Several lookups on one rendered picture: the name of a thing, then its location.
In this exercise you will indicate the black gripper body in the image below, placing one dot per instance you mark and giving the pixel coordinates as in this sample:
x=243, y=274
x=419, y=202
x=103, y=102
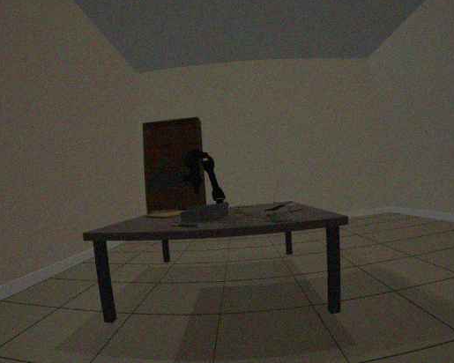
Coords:
x=195, y=175

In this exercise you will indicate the wooden board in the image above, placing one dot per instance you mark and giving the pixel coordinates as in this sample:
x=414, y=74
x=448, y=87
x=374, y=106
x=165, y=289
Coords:
x=165, y=215

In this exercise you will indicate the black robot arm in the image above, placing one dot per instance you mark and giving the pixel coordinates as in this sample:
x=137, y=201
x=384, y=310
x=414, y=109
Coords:
x=192, y=162

